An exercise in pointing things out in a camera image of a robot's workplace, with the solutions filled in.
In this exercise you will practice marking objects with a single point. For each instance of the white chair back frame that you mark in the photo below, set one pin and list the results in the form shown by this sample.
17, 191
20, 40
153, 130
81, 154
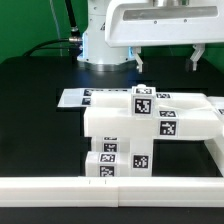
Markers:
176, 116

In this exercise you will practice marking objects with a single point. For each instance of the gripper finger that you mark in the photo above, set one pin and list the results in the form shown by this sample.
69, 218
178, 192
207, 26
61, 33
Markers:
136, 51
191, 63

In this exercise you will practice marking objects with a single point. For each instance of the white front fence rail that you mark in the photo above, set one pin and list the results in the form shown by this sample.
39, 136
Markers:
111, 192

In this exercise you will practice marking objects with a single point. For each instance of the white chair seat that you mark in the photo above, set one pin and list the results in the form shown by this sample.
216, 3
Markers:
141, 155

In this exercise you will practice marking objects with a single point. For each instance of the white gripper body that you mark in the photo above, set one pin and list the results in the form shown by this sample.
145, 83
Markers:
137, 23

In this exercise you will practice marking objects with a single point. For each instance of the white marker base plate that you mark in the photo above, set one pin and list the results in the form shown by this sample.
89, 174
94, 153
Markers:
85, 97

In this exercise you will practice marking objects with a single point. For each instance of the white right fence rail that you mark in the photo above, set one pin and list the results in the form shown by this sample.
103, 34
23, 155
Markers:
216, 149

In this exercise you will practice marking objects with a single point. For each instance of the white fence rail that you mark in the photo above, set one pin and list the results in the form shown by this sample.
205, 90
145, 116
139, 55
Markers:
111, 192
216, 149

